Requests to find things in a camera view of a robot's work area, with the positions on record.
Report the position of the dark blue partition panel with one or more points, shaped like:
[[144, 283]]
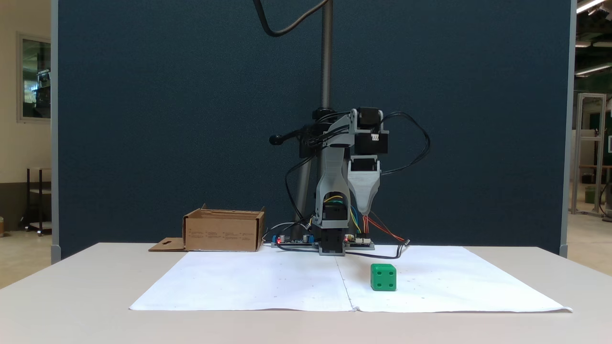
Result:
[[167, 119]]

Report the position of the black shelf cart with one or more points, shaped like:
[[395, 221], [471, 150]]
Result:
[[36, 191]]

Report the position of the white paper sheet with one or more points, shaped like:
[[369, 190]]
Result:
[[248, 282], [454, 282]]

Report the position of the black camera stand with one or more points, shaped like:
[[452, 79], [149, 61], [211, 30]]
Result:
[[327, 57]]

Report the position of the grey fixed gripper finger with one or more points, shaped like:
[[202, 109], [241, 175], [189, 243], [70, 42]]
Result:
[[364, 193]]

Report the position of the framed wall window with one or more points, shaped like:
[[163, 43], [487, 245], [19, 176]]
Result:
[[36, 76]]

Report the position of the blue power circuit board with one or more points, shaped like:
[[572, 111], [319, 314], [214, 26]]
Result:
[[291, 241]]

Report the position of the green die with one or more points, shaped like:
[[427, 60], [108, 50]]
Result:
[[383, 278]]

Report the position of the aluminium profile frame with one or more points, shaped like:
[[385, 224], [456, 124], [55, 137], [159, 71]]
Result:
[[579, 153]]

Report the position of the fluorescent ceiling light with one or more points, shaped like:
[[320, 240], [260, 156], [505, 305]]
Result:
[[589, 5], [593, 69]]

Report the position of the brown cardboard box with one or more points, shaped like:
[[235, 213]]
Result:
[[222, 234]]

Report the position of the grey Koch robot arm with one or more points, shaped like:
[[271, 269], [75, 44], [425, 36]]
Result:
[[332, 181]]

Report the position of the green motor controller circuit board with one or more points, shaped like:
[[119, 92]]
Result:
[[361, 242]]

